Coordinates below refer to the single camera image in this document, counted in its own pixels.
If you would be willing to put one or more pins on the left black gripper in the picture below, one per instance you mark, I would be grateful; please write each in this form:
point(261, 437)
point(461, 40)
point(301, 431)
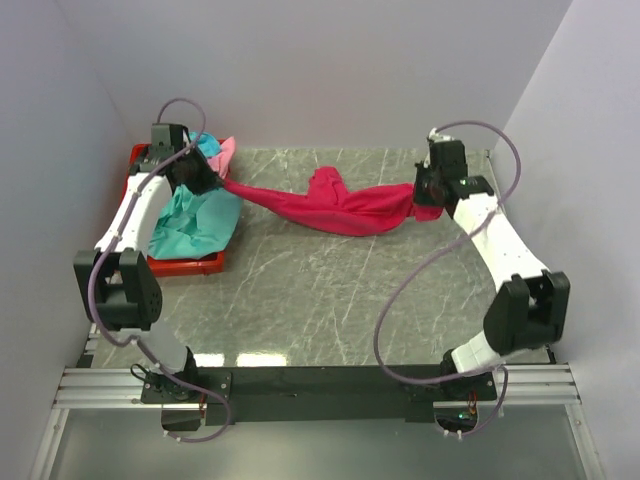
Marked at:
point(210, 179)

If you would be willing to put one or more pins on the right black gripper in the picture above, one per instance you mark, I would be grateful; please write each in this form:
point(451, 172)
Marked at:
point(418, 196)

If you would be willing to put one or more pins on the magenta t shirt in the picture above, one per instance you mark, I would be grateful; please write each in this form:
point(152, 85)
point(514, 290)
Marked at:
point(329, 206)

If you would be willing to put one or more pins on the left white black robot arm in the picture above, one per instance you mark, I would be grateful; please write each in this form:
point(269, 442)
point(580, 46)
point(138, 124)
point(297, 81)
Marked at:
point(119, 291)

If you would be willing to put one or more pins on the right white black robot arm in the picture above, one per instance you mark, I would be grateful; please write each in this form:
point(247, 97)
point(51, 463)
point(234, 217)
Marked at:
point(529, 309)

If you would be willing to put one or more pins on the pink t shirt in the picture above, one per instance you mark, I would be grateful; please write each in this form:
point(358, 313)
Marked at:
point(220, 162)

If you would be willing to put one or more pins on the light blue t shirt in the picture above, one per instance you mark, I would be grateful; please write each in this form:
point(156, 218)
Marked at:
point(207, 144)

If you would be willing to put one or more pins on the teal green t shirt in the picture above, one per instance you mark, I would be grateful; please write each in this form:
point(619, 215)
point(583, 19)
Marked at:
point(193, 226)

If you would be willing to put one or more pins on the red plastic bin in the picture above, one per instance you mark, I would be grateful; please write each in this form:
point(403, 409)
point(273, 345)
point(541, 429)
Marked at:
point(210, 264)

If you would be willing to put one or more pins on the black base beam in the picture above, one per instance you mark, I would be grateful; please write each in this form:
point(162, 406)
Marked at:
point(288, 393)

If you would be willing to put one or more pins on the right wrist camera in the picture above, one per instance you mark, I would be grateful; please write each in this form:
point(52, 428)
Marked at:
point(446, 156)

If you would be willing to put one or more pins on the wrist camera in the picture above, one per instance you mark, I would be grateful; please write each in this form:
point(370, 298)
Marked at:
point(446, 156)
point(166, 140)

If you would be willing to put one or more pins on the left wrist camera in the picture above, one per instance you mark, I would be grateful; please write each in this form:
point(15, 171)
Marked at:
point(166, 140)

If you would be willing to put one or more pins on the aluminium rail frame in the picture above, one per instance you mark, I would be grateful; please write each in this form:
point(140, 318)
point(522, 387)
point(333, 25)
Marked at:
point(79, 389)

